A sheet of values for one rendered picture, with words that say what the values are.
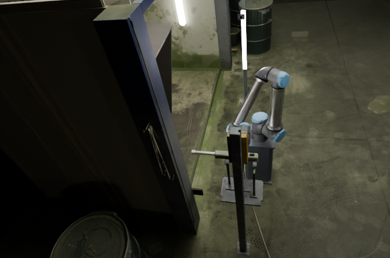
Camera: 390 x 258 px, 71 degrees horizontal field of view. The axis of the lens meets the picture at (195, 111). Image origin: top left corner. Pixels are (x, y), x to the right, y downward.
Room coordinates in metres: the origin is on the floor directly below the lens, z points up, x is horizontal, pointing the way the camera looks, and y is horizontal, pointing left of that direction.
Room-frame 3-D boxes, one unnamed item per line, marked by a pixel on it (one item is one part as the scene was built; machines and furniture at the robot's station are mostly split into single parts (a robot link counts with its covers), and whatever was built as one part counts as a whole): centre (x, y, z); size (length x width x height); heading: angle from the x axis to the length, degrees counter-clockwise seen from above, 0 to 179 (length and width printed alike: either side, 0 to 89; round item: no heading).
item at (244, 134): (1.10, -0.22, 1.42); 0.12 x 0.06 x 0.26; 70
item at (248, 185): (1.19, -0.25, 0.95); 0.26 x 0.15 x 0.32; 70
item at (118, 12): (1.37, 0.28, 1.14); 0.18 x 0.18 x 2.29; 70
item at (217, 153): (1.26, -0.15, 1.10); 0.49 x 0.05 x 0.23; 70
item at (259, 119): (1.83, -0.60, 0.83); 0.17 x 0.15 x 0.18; 30
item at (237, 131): (1.04, -0.20, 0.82); 0.06 x 0.06 x 1.64; 70
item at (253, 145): (1.84, -0.60, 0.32); 0.31 x 0.31 x 0.64; 70
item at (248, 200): (1.18, -0.24, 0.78); 0.31 x 0.23 x 0.01; 70
